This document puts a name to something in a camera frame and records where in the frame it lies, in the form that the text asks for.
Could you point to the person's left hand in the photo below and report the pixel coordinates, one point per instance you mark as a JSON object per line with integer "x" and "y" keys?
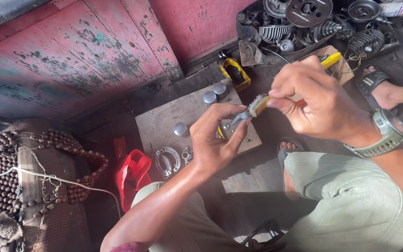
{"x": 210, "y": 147}

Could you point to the person's right hand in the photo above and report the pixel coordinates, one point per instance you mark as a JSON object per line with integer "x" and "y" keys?
{"x": 327, "y": 105}

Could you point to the small grey metal part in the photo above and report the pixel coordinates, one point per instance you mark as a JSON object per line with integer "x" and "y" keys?
{"x": 239, "y": 118}

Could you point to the small metal gasket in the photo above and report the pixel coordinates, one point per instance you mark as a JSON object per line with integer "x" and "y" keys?
{"x": 186, "y": 155}

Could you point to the small metal washer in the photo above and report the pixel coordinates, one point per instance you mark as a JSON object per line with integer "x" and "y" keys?
{"x": 226, "y": 126}

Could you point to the silver metal cylinder cap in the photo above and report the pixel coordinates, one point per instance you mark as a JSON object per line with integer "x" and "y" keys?
{"x": 219, "y": 90}
{"x": 209, "y": 98}
{"x": 180, "y": 129}

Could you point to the pair of metal brake shoes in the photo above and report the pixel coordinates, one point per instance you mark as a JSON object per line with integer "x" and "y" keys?
{"x": 175, "y": 155}

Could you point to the brown cardboard box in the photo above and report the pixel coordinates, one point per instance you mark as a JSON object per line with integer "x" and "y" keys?
{"x": 343, "y": 71}

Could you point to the black sandal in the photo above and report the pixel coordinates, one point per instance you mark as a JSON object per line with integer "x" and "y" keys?
{"x": 369, "y": 84}

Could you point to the wooden work board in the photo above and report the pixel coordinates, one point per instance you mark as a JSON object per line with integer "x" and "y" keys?
{"x": 163, "y": 119}

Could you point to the grey-green wrist watch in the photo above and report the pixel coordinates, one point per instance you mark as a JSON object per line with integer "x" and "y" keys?
{"x": 385, "y": 134}

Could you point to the person's right foot in sandal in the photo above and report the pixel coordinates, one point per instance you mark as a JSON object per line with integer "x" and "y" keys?
{"x": 287, "y": 164}

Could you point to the yellow plastic container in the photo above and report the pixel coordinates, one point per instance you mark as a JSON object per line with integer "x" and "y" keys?
{"x": 236, "y": 75}

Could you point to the person's left leg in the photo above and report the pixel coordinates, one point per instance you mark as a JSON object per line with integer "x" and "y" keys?
{"x": 194, "y": 227}

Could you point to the person's leg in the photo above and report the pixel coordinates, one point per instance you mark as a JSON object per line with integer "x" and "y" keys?
{"x": 194, "y": 227}
{"x": 348, "y": 203}

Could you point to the heap of engine parts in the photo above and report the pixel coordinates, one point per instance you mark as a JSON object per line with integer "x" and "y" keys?
{"x": 310, "y": 24}

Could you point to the red plastic bag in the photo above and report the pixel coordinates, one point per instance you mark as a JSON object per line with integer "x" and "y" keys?
{"x": 131, "y": 178}

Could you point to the person's right leg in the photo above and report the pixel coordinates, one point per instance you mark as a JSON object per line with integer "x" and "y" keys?
{"x": 348, "y": 203}

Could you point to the black metal tool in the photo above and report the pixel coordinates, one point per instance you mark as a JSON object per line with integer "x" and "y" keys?
{"x": 264, "y": 232}

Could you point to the brown dirty rag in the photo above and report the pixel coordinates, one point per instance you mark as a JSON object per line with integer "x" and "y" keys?
{"x": 2, "y": 232}

